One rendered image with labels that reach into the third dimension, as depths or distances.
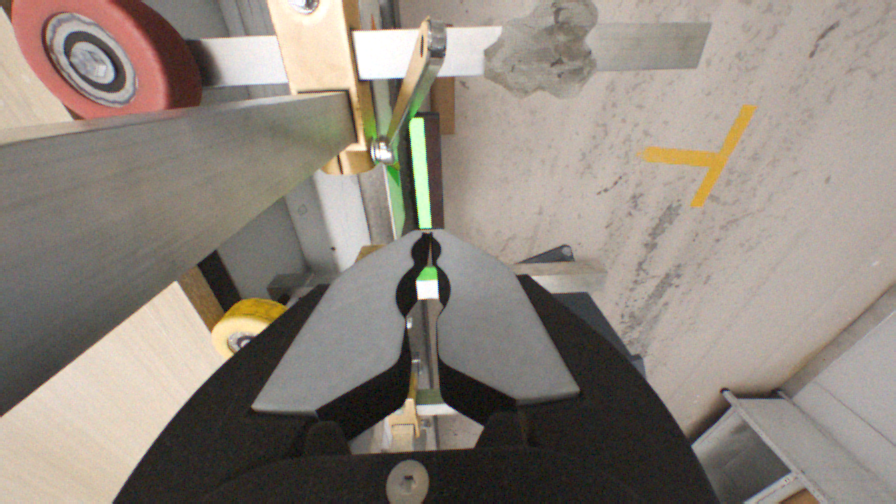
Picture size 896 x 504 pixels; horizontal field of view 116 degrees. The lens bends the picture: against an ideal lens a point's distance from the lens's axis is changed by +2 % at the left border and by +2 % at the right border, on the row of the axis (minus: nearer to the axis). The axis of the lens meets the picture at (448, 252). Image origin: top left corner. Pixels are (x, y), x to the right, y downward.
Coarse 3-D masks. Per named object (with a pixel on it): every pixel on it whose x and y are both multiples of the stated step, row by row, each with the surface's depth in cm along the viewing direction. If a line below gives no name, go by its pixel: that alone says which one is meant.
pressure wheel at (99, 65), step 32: (32, 0) 15; (64, 0) 15; (96, 0) 15; (128, 0) 17; (32, 32) 16; (64, 32) 16; (96, 32) 16; (128, 32) 16; (160, 32) 17; (32, 64) 17; (64, 64) 17; (96, 64) 16; (128, 64) 17; (160, 64) 17; (192, 64) 19; (64, 96) 18; (96, 96) 18; (128, 96) 18; (160, 96) 18; (192, 96) 20
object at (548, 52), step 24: (552, 0) 19; (576, 0) 19; (504, 24) 20; (528, 24) 20; (552, 24) 19; (576, 24) 20; (504, 48) 21; (528, 48) 20; (552, 48) 20; (576, 48) 21; (504, 72) 21; (528, 72) 22; (552, 72) 21; (576, 72) 21; (576, 96) 23
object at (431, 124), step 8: (424, 120) 38; (432, 120) 38; (432, 128) 38; (432, 136) 39; (432, 144) 39; (432, 152) 40; (432, 160) 41; (432, 168) 41; (432, 176) 42; (440, 176) 42; (432, 184) 42; (440, 184) 42; (432, 192) 43; (440, 192) 43; (432, 200) 44; (440, 200) 44; (432, 208) 44; (440, 208) 44; (432, 216) 45; (440, 216) 45; (432, 224) 46; (440, 224) 46
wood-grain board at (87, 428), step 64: (0, 0) 16; (0, 64) 17; (0, 128) 19; (128, 320) 28; (192, 320) 28; (64, 384) 33; (128, 384) 33; (192, 384) 34; (0, 448) 40; (64, 448) 40; (128, 448) 41
